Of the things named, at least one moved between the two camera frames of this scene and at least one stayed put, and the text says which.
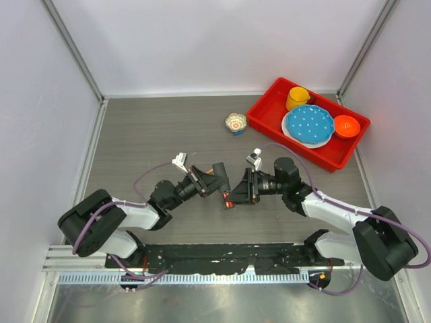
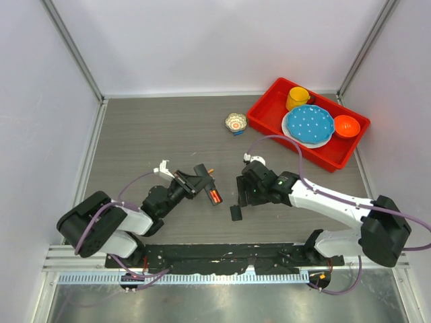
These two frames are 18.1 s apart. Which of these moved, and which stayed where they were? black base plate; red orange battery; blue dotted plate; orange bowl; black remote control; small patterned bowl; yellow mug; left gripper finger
Moved: red orange battery; black remote control; left gripper finger
Stayed: black base plate; yellow mug; blue dotted plate; small patterned bowl; orange bowl
